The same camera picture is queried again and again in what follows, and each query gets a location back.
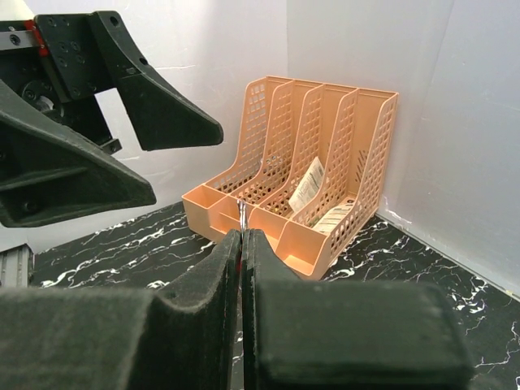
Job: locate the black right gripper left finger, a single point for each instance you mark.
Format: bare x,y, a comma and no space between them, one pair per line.
126,338

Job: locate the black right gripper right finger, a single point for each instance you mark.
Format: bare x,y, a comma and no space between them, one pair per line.
301,334

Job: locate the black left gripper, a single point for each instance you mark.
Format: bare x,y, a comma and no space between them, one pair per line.
51,167

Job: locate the silver key with black tag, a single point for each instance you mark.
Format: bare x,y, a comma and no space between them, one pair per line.
242,209

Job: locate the white labelled packet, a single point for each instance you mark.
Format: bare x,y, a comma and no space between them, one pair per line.
333,217

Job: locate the white striped card packet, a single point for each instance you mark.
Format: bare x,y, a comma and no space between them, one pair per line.
308,187

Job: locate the orange plastic file organizer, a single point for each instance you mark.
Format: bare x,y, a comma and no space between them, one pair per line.
285,124

